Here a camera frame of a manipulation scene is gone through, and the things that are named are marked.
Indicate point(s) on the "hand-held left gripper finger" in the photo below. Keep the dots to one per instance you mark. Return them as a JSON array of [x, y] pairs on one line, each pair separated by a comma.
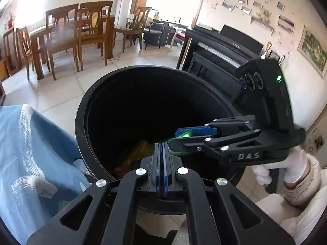
[[160, 171], [166, 171]]

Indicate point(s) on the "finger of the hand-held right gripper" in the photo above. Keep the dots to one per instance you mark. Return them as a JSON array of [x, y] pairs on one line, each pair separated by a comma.
[[201, 130], [194, 144]]

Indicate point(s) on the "green wrapper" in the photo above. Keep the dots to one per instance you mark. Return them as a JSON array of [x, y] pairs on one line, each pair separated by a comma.
[[188, 134]]

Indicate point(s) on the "black round trash bin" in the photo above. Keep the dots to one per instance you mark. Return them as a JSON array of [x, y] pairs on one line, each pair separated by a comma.
[[127, 102]]

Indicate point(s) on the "person's right forearm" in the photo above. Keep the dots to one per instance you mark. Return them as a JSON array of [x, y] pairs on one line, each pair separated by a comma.
[[304, 188]]

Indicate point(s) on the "person's right hand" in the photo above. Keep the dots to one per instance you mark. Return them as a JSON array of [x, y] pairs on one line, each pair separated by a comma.
[[296, 163]]

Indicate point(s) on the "yellow packet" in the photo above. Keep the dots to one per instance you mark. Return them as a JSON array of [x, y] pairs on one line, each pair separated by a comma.
[[138, 153]]

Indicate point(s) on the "gold trophy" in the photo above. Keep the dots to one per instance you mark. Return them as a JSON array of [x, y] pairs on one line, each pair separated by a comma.
[[268, 48]]

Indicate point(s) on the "black piano bench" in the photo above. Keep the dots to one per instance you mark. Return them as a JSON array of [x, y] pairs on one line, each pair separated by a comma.
[[212, 65]]

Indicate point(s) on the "framed landscape painting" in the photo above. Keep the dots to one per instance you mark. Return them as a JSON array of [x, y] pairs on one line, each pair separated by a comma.
[[314, 48]]

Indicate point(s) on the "large pink framed photo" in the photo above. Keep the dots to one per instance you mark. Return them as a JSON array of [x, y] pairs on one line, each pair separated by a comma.
[[285, 24]]

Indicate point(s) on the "cream teddy bear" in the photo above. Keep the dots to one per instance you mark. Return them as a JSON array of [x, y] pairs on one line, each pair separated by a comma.
[[265, 14]]

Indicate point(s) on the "black upright piano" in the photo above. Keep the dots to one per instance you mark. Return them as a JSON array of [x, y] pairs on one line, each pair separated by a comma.
[[204, 38]]

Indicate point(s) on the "white plastic chair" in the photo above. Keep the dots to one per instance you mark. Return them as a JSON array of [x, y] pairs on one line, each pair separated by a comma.
[[176, 34]]

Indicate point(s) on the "pale booklet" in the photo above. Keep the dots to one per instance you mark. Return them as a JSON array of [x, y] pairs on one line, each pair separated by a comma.
[[205, 26]]

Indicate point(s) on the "black desk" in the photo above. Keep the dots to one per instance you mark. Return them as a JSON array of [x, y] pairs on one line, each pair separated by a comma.
[[166, 32]]

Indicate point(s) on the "person's cream clothing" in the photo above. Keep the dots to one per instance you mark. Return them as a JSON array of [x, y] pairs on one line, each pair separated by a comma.
[[281, 211]]

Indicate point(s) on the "yellow jar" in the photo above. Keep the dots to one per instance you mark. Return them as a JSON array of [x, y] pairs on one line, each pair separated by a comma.
[[156, 14]]

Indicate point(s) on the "wooden dining chair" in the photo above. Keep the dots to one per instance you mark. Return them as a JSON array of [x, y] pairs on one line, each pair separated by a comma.
[[97, 14], [10, 53], [62, 17], [24, 46], [141, 16]]

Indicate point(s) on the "blue printed cloth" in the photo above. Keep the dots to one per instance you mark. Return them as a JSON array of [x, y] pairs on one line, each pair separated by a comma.
[[25, 158]]

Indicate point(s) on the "white standing air conditioner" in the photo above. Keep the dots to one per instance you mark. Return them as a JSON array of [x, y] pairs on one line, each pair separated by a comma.
[[126, 2]]

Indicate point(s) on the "wooden dining table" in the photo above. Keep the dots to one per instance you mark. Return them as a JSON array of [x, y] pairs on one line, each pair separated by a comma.
[[38, 63]]

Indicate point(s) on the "dark wooden furniture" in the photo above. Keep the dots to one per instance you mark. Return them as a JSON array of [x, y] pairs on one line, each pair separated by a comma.
[[2, 93]]

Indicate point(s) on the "white carved wall shelf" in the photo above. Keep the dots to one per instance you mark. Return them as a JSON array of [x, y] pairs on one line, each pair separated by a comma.
[[260, 23]]

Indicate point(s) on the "red wall ornament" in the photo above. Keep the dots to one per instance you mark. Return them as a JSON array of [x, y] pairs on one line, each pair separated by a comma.
[[10, 21]]

